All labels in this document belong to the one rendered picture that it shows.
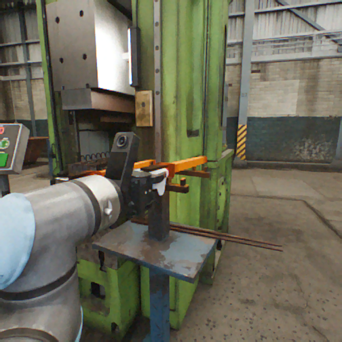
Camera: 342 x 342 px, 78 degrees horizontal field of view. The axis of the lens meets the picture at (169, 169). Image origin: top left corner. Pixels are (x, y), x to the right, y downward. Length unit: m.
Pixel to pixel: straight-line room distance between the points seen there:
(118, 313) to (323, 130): 6.76
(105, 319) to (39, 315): 1.20
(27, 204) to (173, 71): 0.93
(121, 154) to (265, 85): 6.71
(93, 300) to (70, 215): 1.30
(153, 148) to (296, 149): 6.26
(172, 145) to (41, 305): 0.88
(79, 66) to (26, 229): 1.02
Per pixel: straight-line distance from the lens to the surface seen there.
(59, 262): 0.30
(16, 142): 1.46
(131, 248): 0.80
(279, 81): 7.09
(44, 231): 0.27
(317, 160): 7.34
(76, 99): 1.21
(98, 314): 1.53
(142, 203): 0.42
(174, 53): 1.11
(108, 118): 1.29
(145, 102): 1.10
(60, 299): 0.32
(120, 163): 0.39
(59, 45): 1.32
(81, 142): 1.44
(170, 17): 1.17
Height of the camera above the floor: 1.18
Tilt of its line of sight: 11 degrees down
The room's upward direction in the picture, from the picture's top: straight up
